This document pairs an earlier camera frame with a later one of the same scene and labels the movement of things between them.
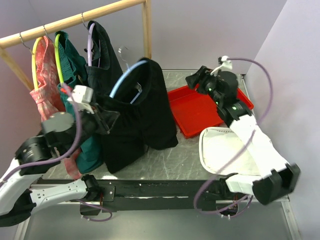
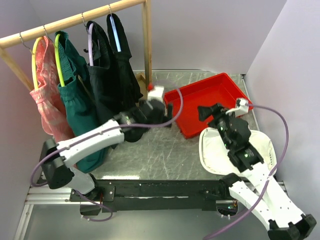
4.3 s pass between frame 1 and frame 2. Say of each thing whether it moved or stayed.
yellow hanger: stayed
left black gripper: moved
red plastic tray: stayed
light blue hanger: moved
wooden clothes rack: stayed
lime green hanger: stayed
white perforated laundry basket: stayed
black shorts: moved
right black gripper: moved
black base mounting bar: stayed
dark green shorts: stayed
